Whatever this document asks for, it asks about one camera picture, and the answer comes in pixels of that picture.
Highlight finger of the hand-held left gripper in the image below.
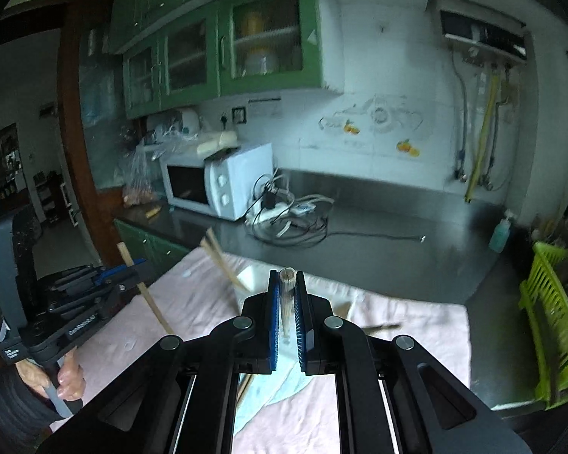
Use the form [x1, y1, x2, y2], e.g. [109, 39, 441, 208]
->
[92, 258, 148, 290]

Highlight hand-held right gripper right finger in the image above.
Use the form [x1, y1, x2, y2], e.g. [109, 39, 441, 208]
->
[292, 269, 533, 454]

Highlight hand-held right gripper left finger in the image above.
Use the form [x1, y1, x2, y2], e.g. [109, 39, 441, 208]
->
[35, 267, 285, 454]

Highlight white utensil holder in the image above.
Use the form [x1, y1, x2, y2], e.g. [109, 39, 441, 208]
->
[234, 266, 365, 319]

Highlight person's left forearm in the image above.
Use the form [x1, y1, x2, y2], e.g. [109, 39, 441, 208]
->
[0, 366, 66, 451]

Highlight person's left hand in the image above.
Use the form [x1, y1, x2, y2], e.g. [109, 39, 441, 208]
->
[16, 344, 87, 402]

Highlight green base cabinet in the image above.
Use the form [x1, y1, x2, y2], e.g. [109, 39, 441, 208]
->
[114, 218, 191, 279]

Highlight clear plastic bag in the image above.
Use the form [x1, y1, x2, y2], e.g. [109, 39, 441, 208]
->
[120, 143, 171, 210]

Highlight white power strip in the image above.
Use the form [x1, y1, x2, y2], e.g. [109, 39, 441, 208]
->
[244, 201, 314, 224]

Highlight pink printed towel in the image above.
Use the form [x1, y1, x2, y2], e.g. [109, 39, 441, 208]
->
[50, 246, 471, 454]

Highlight white microwave oven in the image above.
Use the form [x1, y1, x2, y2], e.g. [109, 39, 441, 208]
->
[158, 142, 275, 222]

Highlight pale yellow cloth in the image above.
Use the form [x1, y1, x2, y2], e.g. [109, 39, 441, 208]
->
[196, 131, 240, 155]

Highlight white electric kettle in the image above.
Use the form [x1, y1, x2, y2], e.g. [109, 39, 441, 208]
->
[174, 108, 203, 137]

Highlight teal soap bottle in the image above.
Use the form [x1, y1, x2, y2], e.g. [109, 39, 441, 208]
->
[488, 210, 515, 253]

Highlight green dish rack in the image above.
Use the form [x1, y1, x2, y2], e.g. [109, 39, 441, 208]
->
[519, 241, 568, 411]

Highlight black cable bundle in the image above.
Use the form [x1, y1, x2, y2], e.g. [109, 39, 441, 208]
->
[243, 173, 428, 248]

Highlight brown wooden door frame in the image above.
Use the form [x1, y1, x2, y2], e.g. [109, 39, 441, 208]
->
[56, 4, 126, 272]

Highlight green wall cabinet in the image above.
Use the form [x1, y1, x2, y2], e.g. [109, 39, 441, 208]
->
[108, 0, 347, 120]

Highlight yellow hose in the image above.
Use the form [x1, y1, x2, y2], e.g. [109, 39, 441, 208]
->
[464, 75, 501, 205]

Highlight grey metal hose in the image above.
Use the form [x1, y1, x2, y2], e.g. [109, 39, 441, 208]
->
[451, 48, 470, 183]

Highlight black-handled knives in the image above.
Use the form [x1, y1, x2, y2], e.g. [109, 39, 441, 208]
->
[529, 193, 568, 247]

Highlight wall water heater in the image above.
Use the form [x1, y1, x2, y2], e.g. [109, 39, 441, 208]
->
[427, 0, 535, 63]

